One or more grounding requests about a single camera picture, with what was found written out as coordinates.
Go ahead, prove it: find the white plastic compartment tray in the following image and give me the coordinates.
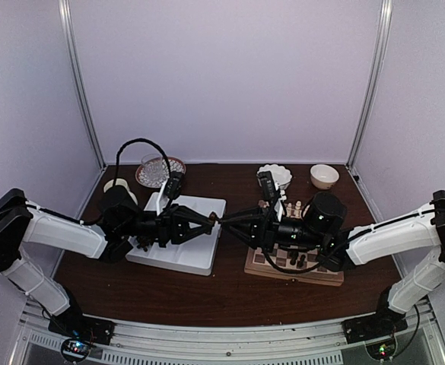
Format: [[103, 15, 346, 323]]
[[126, 195, 227, 276]]

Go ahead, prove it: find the white scalloped bowl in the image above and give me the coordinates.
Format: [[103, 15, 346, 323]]
[[256, 163, 293, 190]]

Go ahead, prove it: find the aluminium front rail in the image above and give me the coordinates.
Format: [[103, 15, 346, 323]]
[[6, 305, 445, 364]]

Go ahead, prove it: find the patterned ceramic plate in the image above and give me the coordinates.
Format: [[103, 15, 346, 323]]
[[135, 154, 169, 189]]

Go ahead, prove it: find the cream round bowl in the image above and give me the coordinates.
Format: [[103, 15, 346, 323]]
[[310, 164, 340, 190]]

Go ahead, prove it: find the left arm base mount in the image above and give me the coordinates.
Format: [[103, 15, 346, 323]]
[[48, 299, 115, 345]]

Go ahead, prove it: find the dark pawn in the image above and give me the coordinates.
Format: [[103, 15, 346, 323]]
[[297, 255, 305, 268]]

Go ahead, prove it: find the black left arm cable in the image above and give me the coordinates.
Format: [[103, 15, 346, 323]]
[[0, 137, 172, 229]]

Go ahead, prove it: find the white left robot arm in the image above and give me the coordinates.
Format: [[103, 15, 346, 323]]
[[0, 186, 226, 338]]

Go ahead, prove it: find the left aluminium frame post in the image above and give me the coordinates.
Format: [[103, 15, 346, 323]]
[[58, 0, 106, 170]]

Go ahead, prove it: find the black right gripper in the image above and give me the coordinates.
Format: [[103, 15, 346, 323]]
[[222, 205, 326, 253]]

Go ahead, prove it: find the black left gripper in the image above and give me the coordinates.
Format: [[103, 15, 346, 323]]
[[119, 203, 215, 248]]

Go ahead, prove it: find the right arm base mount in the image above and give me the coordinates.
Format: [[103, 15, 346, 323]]
[[342, 287, 408, 344]]

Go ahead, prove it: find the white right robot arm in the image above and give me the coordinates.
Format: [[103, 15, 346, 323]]
[[220, 190, 445, 336]]

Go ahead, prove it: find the white king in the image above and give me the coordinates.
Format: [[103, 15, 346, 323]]
[[302, 205, 310, 217]]

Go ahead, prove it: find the clear drinking glass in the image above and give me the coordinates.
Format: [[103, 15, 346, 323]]
[[141, 154, 165, 185]]

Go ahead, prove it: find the aluminium frame post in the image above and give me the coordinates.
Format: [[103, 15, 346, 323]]
[[58, 0, 106, 170], [347, 0, 393, 170]]

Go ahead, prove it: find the white queen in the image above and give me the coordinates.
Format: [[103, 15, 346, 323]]
[[293, 201, 302, 217]]

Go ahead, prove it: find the wooden chessboard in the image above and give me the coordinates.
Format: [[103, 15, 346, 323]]
[[243, 199, 345, 287]]

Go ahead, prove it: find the cream ribbed mug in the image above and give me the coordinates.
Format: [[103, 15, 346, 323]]
[[103, 178, 138, 204]]

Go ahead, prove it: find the right aluminium frame post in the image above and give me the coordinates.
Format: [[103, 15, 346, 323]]
[[347, 0, 393, 170]]

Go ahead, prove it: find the dark chess piece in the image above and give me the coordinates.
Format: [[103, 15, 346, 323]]
[[290, 252, 298, 265]]

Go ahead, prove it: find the white bishop left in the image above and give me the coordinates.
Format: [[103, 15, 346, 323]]
[[286, 203, 293, 217]]

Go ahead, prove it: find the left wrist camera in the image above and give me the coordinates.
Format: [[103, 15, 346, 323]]
[[156, 171, 185, 214]]

